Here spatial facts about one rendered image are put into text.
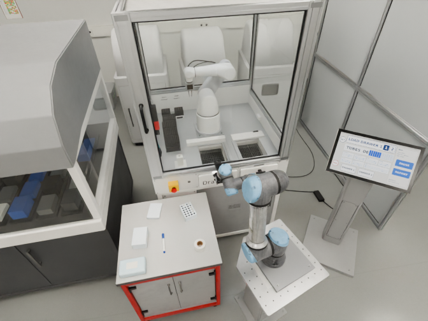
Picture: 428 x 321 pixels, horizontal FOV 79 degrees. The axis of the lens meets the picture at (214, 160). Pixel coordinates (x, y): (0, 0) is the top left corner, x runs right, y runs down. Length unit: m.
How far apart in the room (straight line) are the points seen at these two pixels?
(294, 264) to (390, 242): 1.54
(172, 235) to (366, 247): 1.88
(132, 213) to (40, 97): 0.96
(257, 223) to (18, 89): 1.27
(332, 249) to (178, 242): 1.52
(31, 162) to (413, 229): 3.22
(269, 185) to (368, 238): 1.94
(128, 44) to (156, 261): 1.21
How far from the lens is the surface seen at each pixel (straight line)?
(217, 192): 2.09
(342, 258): 2.74
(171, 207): 1.94
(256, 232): 1.37
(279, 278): 1.66
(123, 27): 1.40
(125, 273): 1.69
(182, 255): 1.72
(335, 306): 2.56
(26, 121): 1.46
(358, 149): 2.04
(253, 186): 1.17
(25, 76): 1.57
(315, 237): 2.77
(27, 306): 2.86
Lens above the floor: 2.26
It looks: 41 degrees down
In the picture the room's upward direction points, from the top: 1 degrees counter-clockwise
